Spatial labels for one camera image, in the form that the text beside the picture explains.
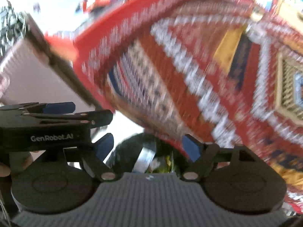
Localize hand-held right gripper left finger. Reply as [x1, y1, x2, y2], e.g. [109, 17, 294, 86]
[62, 132, 117, 181]

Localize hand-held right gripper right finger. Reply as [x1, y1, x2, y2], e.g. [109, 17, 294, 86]
[181, 134, 259, 182]

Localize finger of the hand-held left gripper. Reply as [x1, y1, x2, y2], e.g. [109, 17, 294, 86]
[0, 109, 114, 129]
[0, 102, 77, 116]

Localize black trash bin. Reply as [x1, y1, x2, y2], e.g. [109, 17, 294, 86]
[105, 133, 177, 174]

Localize gold foil snack bag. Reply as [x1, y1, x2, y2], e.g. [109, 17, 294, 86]
[148, 155, 175, 173]

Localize person's left hand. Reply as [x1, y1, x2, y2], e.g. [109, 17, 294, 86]
[0, 163, 12, 178]

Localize pale pink panel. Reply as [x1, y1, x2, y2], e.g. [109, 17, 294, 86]
[0, 13, 103, 110]

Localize red patterned tablecloth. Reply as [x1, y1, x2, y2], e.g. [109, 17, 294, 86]
[45, 0, 303, 214]

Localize red snack packet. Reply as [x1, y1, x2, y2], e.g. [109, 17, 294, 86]
[82, 0, 120, 13]

